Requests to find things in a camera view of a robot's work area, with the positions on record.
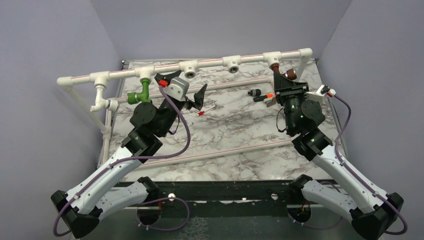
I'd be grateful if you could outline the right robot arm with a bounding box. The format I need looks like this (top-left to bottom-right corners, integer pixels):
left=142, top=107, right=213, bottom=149
left=273, top=72, right=404, bottom=240

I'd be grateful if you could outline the brown water faucet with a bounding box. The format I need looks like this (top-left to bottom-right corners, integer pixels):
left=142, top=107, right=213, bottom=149
left=269, top=63, right=298, bottom=81

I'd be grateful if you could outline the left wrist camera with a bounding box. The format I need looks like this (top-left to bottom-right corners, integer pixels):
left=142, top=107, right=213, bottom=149
left=163, top=77, right=190, bottom=102

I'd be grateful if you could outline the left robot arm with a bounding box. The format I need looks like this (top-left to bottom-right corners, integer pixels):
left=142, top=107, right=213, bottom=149
left=51, top=71, right=207, bottom=239

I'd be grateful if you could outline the black orange marker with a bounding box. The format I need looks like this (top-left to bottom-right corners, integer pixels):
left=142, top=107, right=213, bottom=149
left=253, top=93, right=274, bottom=102

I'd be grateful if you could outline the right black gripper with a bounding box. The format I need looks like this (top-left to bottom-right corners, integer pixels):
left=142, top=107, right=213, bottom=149
left=273, top=72, right=310, bottom=133

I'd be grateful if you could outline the grey metal handle piece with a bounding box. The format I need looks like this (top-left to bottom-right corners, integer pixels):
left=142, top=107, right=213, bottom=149
left=266, top=98, right=277, bottom=108

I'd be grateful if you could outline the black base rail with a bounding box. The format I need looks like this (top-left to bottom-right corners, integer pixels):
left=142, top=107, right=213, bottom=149
left=117, top=180, right=306, bottom=218

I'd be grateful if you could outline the red capped white pen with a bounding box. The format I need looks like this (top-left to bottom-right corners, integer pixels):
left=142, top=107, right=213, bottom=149
left=198, top=105, right=217, bottom=116

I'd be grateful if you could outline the green water faucet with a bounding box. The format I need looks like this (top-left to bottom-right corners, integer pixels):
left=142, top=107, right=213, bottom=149
left=126, top=78, right=152, bottom=105

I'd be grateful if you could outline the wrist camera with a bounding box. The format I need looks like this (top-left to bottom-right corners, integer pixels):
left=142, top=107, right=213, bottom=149
left=163, top=77, right=190, bottom=102
left=306, top=85, right=337, bottom=105

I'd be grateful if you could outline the black grey faucet part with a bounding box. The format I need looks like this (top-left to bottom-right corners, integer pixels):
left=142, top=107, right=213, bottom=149
left=247, top=89, right=262, bottom=97

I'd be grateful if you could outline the white PVC pipe frame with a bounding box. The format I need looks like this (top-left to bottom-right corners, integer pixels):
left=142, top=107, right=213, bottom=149
left=56, top=47, right=314, bottom=170

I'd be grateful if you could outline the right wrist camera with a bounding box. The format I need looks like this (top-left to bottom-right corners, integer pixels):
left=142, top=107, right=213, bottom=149
left=306, top=85, right=337, bottom=105

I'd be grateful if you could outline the white water faucet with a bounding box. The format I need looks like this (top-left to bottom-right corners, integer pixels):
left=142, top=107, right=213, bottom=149
left=90, top=84, right=110, bottom=113

